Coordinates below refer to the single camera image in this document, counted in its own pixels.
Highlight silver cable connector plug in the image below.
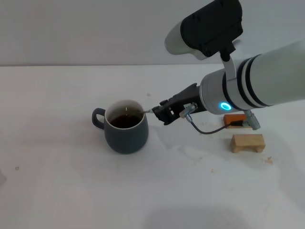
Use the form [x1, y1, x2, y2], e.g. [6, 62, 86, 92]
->
[179, 102, 198, 121]
[245, 109, 262, 131]

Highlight reddish stained wooden block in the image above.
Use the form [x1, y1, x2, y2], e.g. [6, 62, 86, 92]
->
[223, 114, 253, 130]

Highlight dark grey ceramic mug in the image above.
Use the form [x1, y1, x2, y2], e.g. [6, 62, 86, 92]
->
[91, 99, 150, 155]

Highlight thin dark cable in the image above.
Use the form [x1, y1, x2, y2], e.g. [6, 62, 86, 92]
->
[188, 115, 250, 135]

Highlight dark coffee liquid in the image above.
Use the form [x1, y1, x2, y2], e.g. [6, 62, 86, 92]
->
[108, 114, 141, 130]

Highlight light notched wooden block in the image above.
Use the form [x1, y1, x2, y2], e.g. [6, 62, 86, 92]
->
[230, 134, 266, 154]

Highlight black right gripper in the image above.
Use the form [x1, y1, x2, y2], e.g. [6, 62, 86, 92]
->
[152, 83, 203, 126]

